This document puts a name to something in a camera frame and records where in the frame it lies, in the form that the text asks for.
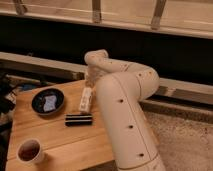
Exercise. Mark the wooden rail beam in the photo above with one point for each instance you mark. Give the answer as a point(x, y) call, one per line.
point(168, 87)

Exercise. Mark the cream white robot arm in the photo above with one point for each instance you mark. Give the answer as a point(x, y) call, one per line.
point(120, 87)

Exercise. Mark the black round plate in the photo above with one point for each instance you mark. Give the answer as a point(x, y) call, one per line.
point(39, 100)

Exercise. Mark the black rectangular block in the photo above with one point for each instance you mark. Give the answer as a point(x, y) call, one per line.
point(76, 120)

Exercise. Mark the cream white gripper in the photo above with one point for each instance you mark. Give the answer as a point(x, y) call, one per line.
point(90, 77)

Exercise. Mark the white labelled bottle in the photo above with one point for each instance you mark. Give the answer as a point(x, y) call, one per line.
point(86, 99)

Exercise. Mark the wooden cutting board table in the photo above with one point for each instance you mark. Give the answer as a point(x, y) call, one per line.
point(66, 148)

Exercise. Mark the white folded cloth on plate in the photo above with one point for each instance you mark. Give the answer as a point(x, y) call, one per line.
point(50, 102)

